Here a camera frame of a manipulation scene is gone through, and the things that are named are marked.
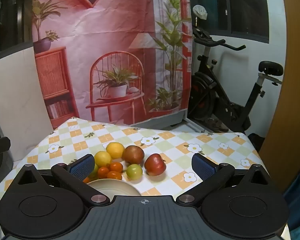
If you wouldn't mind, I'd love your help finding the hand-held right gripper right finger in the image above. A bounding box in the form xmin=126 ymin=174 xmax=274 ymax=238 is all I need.
xmin=176 ymin=153 xmax=283 ymax=206

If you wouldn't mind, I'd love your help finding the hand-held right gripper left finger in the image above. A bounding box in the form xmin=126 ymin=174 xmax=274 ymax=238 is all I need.
xmin=13 ymin=154 xmax=110 ymax=207

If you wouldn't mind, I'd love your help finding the yellow lemon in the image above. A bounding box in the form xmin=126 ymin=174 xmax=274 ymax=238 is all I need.
xmin=106 ymin=142 xmax=126 ymax=159
xmin=94 ymin=151 xmax=112 ymax=168

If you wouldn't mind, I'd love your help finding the beige round plate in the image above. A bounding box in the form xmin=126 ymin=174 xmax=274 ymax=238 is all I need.
xmin=86 ymin=179 xmax=142 ymax=197

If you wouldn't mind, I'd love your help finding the bright red apple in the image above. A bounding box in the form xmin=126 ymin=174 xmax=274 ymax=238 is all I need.
xmin=144 ymin=154 xmax=167 ymax=176

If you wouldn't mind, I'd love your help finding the brownish red apple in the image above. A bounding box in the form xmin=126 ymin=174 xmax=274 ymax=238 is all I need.
xmin=122 ymin=145 xmax=145 ymax=165

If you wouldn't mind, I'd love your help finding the checkered flower tablecloth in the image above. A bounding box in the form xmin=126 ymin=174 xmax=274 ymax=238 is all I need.
xmin=0 ymin=116 xmax=291 ymax=240

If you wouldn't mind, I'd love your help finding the black exercise bike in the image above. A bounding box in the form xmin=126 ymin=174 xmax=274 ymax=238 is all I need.
xmin=187 ymin=15 xmax=284 ymax=134

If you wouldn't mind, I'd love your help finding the brown wooden door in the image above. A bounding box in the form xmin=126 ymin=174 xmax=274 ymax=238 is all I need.
xmin=259 ymin=0 xmax=300 ymax=197

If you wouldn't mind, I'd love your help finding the printed room backdrop cloth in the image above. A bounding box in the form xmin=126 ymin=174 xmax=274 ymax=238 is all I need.
xmin=31 ymin=0 xmax=192 ymax=130

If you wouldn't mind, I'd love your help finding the white plastic cover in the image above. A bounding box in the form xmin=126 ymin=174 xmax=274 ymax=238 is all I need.
xmin=192 ymin=5 xmax=207 ymax=20

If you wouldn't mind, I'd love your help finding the dark framed window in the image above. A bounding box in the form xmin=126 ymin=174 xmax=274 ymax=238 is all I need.
xmin=0 ymin=0 xmax=35 ymax=58
xmin=190 ymin=0 xmax=269 ymax=43

